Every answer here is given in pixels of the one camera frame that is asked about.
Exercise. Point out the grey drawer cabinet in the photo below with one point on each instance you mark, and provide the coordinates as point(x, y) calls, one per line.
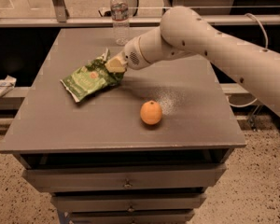
point(52, 131)

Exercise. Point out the metal railing frame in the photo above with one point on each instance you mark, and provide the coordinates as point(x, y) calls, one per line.
point(84, 13)

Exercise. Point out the bottom grey drawer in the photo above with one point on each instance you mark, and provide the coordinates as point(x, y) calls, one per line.
point(137, 217)

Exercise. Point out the top grey drawer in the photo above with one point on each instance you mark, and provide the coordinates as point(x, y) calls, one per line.
point(125, 178)

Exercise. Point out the middle grey drawer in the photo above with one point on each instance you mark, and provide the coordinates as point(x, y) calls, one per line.
point(130, 202)

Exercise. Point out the clear plastic water bottle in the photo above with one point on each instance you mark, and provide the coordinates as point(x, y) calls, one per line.
point(120, 18)

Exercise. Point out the orange fruit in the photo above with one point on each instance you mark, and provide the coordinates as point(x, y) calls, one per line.
point(151, 113)

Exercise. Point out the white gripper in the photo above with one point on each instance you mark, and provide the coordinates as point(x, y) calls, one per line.
point(132, 55)

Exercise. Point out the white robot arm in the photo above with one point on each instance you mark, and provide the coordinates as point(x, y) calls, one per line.
point(182, 32)

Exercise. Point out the grey drawer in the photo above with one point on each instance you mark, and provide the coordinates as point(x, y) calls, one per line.
point(137, 217)
point(130, 202)
point(125, 178)

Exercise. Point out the green jalapeno chip bag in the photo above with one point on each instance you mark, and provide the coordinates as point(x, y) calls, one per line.
point(91, 77)

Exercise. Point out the white packet on ledge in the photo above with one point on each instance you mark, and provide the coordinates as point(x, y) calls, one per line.
point(6, 85)

